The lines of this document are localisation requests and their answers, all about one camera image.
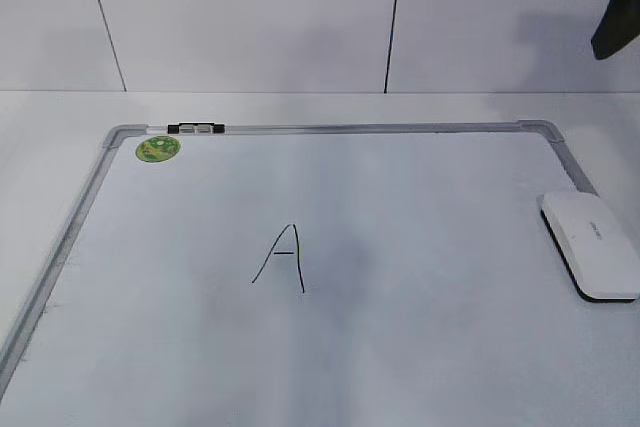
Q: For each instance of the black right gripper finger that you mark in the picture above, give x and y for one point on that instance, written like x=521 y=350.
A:
x=618 y=27

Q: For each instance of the white eraser with black felt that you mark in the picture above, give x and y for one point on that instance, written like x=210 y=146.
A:
x=600 y=257

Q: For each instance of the round green sticker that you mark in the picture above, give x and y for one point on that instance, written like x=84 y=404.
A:
x=158 y=149

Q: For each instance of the white board with grey frame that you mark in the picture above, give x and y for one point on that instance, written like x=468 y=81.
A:
x=367 y=275

